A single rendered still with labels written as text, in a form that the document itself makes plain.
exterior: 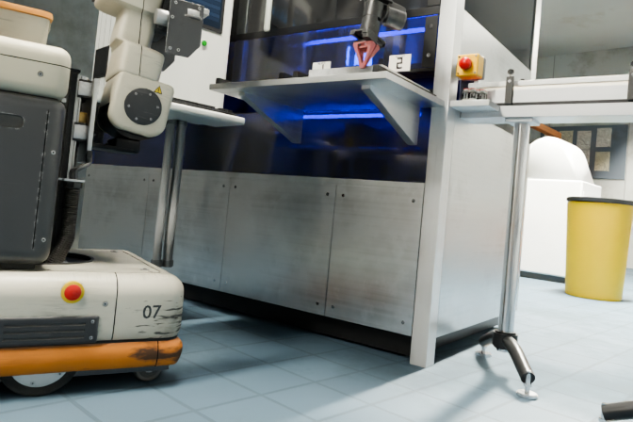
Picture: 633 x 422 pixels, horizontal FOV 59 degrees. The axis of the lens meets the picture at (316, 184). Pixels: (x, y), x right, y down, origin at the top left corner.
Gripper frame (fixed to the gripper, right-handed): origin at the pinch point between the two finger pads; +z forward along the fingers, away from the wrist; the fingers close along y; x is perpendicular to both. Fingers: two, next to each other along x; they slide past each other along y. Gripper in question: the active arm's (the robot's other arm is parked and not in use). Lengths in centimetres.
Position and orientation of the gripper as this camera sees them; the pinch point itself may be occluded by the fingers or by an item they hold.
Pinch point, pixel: (363, 65)
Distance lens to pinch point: 166.9
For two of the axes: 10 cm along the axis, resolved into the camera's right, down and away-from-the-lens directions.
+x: -7.7, -0.5, 6.3
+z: -2.0, 9.7, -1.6
